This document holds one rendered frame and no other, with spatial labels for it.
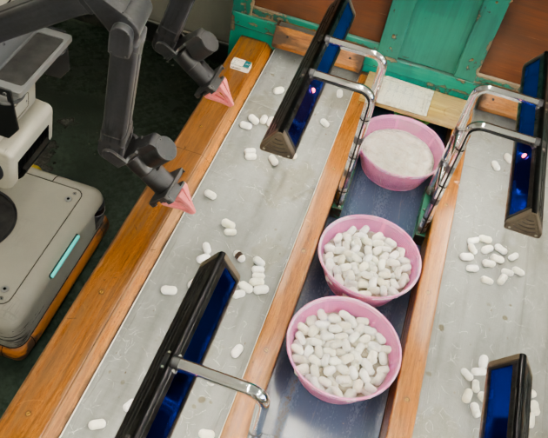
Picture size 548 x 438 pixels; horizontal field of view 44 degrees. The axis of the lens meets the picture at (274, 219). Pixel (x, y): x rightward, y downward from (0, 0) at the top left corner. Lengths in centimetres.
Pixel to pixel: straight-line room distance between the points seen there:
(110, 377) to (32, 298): 76
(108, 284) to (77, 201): 85
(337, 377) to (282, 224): 45
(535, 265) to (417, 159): 46
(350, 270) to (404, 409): 39
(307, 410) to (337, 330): 20
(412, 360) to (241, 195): 63
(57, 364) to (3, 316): 69
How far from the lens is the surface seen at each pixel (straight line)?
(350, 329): 165
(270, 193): 186
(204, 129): 197
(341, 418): 161
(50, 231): 236
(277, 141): 150
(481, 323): 177
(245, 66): 218
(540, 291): 190
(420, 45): 222
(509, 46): 220
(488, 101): 224
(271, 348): 155
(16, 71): 173
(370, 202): 199
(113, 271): 165
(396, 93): 222
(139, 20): 125
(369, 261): 177
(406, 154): 208
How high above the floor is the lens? 211
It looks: 49 degrees down
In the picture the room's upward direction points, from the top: 12 degrees clockwise
